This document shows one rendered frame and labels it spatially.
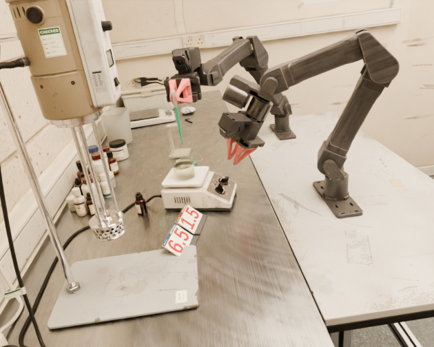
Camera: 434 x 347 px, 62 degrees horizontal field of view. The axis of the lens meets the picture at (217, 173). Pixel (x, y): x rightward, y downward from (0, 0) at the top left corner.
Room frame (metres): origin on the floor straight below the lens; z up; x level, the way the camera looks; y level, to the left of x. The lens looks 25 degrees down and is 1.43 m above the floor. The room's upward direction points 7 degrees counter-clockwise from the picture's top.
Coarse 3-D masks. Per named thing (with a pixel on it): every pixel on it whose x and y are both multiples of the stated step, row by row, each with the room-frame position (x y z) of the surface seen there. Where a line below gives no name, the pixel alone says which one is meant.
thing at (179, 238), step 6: (174, 234) 0.74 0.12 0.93; (180, 234) 0.75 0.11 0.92; (186, 234) 0.76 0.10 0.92; (168, 240) 0.71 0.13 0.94; (174, 240) 0.72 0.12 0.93; (180, 240) 0.73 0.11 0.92; (186, 240) 0.74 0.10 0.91; (168, 246) 0.70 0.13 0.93; (174, 246) 0.70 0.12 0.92; (180, 246) 0.71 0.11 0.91; (180, 252) 0.70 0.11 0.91
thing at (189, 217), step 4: (188, 208) 0.86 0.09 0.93; (184, 212) 0.84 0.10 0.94; (188, 212) 0.84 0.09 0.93; (192, 212) 0.85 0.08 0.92; (196, 212) 0.86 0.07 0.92; (184, 216) 0.82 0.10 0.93; (188, 216) 0.83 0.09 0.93; (192, 216) 0.84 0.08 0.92; (196, 216) 0.84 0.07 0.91; (180, 220) 0.80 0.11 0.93; (184, 220) 0.81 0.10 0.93; (188, 220) 0.81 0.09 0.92; (192, 220) 0.82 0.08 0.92; (196, 220) 0.83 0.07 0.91; (184, 224) 0.79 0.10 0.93; (188, 224) 0.80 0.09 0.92; (192, 224) 0.81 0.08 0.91; (188, 228) 0.79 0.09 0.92; (192, 228) 0.79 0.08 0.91
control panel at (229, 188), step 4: (212, 176) 0.97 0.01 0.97; (216, 176) 0.98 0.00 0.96; (220, 176) 0.99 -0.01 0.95; (212, 180) 0.95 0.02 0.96; (228, 180) 0.98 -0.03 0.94; (212, 184) 0.93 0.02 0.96; (216, 184) 0.94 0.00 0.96; (228, 184) 0.96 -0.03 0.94; (232, 184) 0.97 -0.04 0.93; (208, 188) 0.90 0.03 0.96; (212, 188) 0.91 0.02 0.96; (228, 188) 0.94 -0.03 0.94; (232, 188) 0.95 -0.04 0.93; (212, 192) 0.89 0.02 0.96; (216, 192) 0.90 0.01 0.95; (228, 192) 0.92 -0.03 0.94; (232, 192) 0.93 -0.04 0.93; (220, 196) 0.88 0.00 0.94; (224, 196) 0.89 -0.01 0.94; (228, 196) 0.90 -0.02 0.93; (228, 200) 0.88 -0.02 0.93
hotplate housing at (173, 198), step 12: (204, 180) 0.94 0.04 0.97; (168, 192) 0.91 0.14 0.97; (180, 192) 0.90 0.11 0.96; (192, 192) 0.89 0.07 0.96; (204, 192) 0.88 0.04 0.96; (168, 204) 0.91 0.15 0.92; (180, 204) 0.90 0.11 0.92; (192, 204) 0.89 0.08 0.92; (204, 204) 0.88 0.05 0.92; (216, 204) 0.88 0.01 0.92; (228, 204) 0.87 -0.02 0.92
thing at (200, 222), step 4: (192, 208) 0.87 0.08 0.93; (200, 216) 0.85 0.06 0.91; (204, 216) 0.85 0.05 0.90; (200, 220) 0.84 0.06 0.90; (204, 220) 0.83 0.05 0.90; (180, 224) 0.79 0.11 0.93; (196, 224) 0.81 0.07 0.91; (200, 224) 0.81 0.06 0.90; (184, 228) 0.80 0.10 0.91; (196, 228) 0.80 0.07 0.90; (200, 228) 0.80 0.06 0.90; (188, 232) 0.79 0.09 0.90; (192, 232) 0.78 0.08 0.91; (196, 232) 0.78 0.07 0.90
